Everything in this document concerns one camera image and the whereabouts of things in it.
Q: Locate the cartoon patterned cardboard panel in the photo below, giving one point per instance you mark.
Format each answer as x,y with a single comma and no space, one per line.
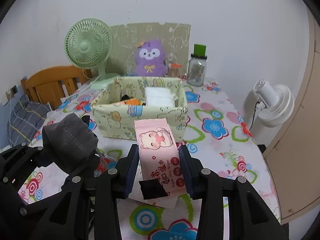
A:
127,38

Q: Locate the dark grey sock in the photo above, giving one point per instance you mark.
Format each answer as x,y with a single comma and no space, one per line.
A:
65,145

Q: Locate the grey plaid blanket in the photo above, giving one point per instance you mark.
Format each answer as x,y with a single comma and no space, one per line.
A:
26,119

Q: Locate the wooden chair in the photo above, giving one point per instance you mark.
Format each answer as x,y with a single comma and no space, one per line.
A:
51,84

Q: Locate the cream cartoon fabric storage box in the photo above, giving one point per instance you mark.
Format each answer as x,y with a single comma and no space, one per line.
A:
118,121

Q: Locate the white standing fan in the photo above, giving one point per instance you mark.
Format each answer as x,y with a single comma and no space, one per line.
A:
266,108

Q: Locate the purple plush toy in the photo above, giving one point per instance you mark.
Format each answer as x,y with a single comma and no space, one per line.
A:
149,59

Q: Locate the green desk fan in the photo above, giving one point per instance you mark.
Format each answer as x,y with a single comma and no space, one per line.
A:
88,45

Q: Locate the clear cup with cotton swabs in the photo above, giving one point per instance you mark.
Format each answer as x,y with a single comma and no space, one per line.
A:
174,68

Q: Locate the white paper card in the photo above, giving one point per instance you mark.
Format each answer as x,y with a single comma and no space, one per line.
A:
165,203

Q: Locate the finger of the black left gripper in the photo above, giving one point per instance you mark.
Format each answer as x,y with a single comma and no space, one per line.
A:
85,126
22,200

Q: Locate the pink wet wipes pack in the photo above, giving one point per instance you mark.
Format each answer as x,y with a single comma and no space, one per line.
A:
159,160

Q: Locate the floral tablecloth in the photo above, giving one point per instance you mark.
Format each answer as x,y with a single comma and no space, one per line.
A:
215,134

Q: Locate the glass jar with green lid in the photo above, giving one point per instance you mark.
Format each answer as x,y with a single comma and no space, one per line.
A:
196,66

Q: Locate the white tissue pack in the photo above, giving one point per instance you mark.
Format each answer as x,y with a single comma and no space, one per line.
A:
159,96

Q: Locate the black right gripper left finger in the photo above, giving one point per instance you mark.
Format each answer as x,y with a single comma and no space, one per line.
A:
90,204

